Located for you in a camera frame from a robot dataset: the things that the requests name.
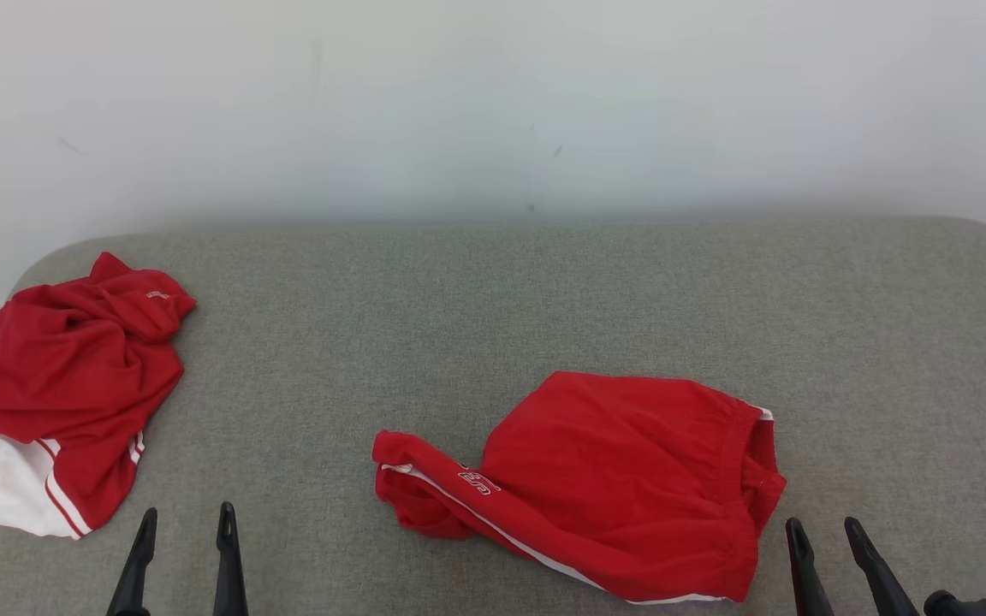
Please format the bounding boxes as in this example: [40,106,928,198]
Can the red Bulls jersey white sleeves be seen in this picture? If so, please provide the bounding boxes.
[0,251,198,541]

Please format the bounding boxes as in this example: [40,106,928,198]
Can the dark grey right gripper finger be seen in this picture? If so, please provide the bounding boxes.
[785,517,837,616]
[843,516,923,616]

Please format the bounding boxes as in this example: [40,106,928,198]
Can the red Bulls basketball shorts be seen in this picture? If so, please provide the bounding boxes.
[371,370,788,606]

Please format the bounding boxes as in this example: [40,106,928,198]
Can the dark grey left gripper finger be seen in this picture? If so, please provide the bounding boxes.
[212,501,250,616]
[106,507,158,616]

